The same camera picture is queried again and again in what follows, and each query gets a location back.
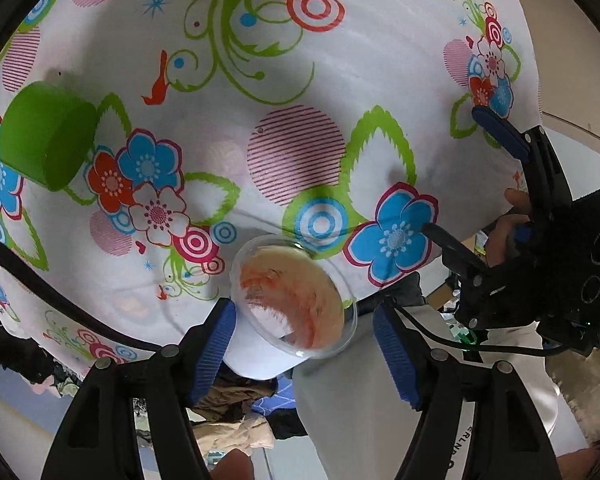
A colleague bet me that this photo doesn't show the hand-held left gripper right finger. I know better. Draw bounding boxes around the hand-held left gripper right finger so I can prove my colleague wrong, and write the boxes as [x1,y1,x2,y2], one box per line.
[372,304,563,480]

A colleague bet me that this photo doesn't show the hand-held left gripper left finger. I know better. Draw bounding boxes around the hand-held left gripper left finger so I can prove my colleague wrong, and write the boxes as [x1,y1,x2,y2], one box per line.
[40,299,239,480]

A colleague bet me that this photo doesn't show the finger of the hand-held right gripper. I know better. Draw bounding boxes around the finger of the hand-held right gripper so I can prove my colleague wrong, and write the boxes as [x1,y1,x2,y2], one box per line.
[421,223,492,286]
[471,105,577,226]

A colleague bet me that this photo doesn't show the clear stained plastic cup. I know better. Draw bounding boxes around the clear stained plastic cup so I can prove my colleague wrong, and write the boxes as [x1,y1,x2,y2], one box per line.
[228,233,359,359]

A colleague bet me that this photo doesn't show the green plastic cup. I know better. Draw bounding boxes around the green plastic cup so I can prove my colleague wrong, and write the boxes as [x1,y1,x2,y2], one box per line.
[0,81,100,192]

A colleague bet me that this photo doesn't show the person's right hand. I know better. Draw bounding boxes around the person's right hand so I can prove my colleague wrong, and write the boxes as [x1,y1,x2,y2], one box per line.
[485,187,533,268]

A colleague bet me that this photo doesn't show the pile of clothes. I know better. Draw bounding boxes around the pile of clothes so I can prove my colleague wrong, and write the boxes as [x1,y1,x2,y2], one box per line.
[187,367,308,463]

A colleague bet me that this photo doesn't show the person's light grey trousers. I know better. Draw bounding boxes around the person's light grey trousers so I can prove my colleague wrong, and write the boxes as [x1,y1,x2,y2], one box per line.
[275,305,561,480]

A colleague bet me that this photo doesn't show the floral printed tablecloth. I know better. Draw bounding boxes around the floral printed tablecloth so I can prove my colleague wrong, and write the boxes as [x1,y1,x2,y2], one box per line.
[0,0,545,381]

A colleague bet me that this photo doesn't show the black cable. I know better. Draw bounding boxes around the black cable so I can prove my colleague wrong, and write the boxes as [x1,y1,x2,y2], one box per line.
[392,305,551,359]

